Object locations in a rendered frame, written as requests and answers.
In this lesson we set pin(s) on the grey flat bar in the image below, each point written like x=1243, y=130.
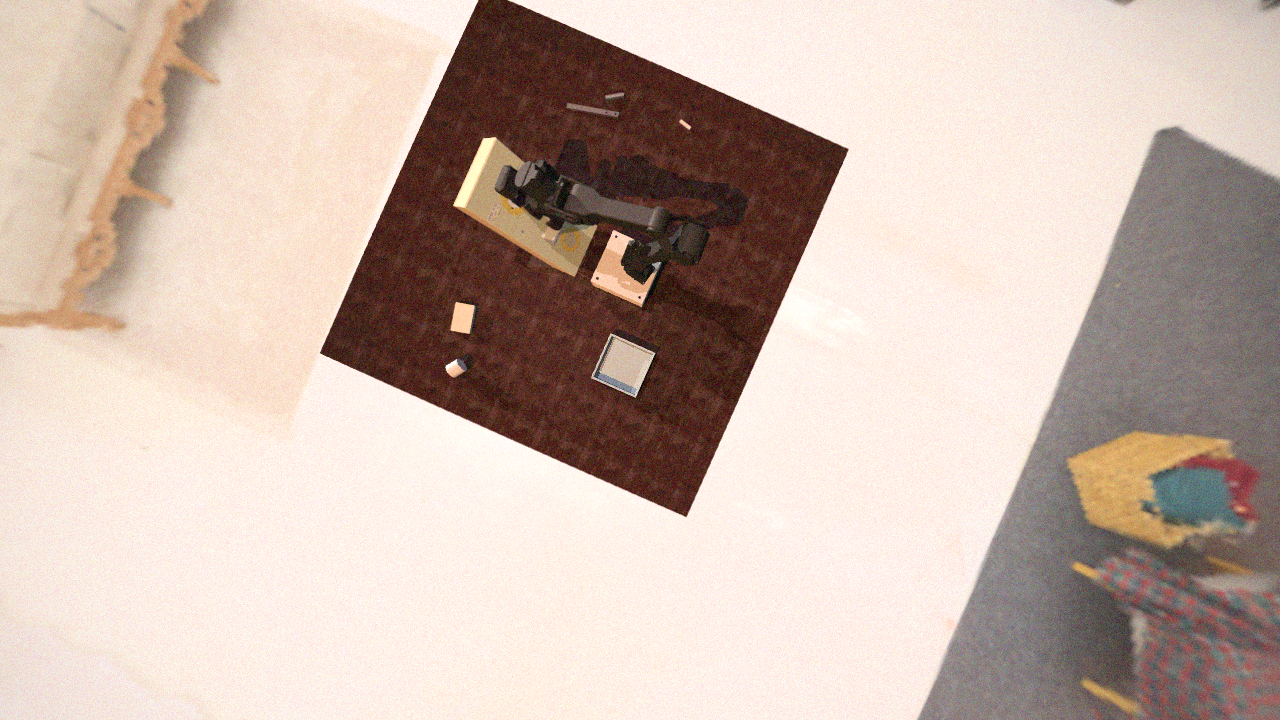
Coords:
x=593, y=110

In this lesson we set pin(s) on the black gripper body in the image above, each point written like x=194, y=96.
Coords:
x=506, y=186

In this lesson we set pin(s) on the grey panel with square hole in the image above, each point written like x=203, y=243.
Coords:
x=478, y=199

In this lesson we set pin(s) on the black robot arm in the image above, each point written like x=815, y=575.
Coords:
x=584, y=205

